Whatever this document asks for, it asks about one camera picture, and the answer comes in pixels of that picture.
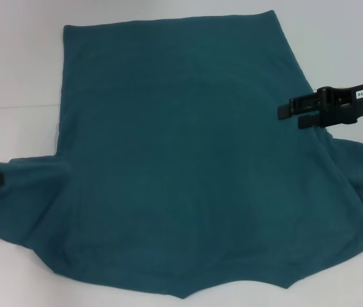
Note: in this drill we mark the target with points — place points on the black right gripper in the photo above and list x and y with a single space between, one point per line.
341 105

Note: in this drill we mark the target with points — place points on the teal t-shirt with white print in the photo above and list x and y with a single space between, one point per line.
184 144

